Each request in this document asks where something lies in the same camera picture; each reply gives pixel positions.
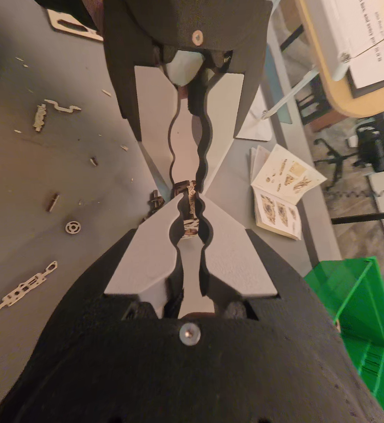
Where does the wooden model car chassis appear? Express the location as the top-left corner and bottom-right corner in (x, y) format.
(142, 180), (202, 239)

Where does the short ornamented wooden strip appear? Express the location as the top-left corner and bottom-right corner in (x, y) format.
(33, 103), (48, 132)

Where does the wooden cutout parts sheet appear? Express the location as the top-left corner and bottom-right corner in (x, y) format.
(46, 8), (104, 42)

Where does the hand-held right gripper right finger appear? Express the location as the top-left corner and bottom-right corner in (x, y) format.
(195, 193), (278, 316)

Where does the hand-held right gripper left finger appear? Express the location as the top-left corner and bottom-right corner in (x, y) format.
(104, 193), (192, 318)

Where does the long holed wooden strip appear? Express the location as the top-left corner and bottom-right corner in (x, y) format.
(0, 260), (58, 318)

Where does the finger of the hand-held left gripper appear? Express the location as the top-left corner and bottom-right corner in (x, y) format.
(188, 68), (245, 196)
(134, 65), (181, 202)

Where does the black office chair base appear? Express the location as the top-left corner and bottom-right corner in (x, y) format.
(314, 137), (354, 189)

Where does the white instruction booklet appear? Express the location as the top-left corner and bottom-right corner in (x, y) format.
(250, 144), (328, 241)

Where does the ornamented wooden bumper strip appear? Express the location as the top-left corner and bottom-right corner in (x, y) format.
(186, 184), (198, 220)

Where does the black framed printed sheet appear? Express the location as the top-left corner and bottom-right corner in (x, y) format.
(317, 0), (384, 100)

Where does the black coiled cable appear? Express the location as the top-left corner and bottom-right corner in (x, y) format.
(326, 188), (384, 199)

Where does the green plastic bin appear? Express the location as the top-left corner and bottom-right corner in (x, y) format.
(304, 257), (384, 422)

